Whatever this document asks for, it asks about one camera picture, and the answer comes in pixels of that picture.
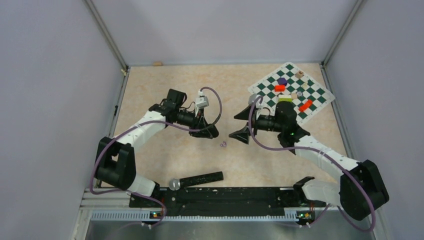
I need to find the black microphone silver head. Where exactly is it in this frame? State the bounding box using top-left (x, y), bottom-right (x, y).
top-left (169, 171), bottom-right (224, 191)

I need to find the green white chessboard mat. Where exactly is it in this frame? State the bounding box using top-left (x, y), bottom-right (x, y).
top-left (247, 62), bottom-right (335, 125)

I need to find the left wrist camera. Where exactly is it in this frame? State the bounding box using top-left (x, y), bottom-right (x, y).
top-left (194, 95), bottom-right (210, 110)

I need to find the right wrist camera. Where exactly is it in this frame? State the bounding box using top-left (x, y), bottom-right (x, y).
top-left (248, 94), bottom-right (263, 109)

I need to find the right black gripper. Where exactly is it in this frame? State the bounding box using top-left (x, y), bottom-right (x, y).
top-left (229, 104), bottom-right (284, 144)

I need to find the red block lower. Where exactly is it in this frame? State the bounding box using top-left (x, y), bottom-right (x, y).
top-left (298, 99), bottom-right (313, 113)

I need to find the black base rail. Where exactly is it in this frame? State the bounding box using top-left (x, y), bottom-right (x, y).
top-left (129, 186), bottom-right (299, 219)

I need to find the yellow green block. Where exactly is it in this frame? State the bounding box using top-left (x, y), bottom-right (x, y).
top-left (278, 95), bottom-right (293, 103)

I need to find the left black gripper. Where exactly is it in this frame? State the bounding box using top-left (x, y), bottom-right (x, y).
top-left (175, 106), bottom-right (213, 139)

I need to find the purple cable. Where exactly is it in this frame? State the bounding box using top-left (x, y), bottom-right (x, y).
top-left (247, 96), bottom-right (377, 233)
top-left (90, 86), bottom-right (223, 229)

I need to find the red block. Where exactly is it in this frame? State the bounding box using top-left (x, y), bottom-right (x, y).
top-left (298, 99), bottom-right (313, 113)
top-left (274, 85), bottom-right (286, 92)

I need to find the purple block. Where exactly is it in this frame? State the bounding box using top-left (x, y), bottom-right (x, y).
top-left (277, 77), bottom-right (288, 86)

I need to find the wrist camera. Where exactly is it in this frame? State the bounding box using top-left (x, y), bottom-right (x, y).
top-left (248, 94), bottom-right (263, 109)
top-left (194, 95), bottom-right (210, 110)

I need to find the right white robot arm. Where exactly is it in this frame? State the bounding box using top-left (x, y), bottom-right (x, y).
top-left (229, 101), bottom-right (390, 221)

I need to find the red block upper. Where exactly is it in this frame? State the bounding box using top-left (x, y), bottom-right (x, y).
top-left (274, 85), bottom-right (286, 92)

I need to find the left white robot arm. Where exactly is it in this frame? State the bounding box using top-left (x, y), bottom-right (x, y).
top-left (90, 87), bottom-right (222, 207)

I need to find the cork stopper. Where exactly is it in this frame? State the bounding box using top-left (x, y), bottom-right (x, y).
top-left (152, 61), bottom-right (163, 67)

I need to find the small wooden cube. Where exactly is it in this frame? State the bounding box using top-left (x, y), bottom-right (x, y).
top-left (295, 70), bottom-right (304, 79)

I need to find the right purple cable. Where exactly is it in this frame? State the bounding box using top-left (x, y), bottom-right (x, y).
top-left (247, 96), bottom-right (377, 233)

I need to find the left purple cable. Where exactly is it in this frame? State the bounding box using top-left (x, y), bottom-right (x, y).
top-left (90, 86), bottom-right (223, 229)

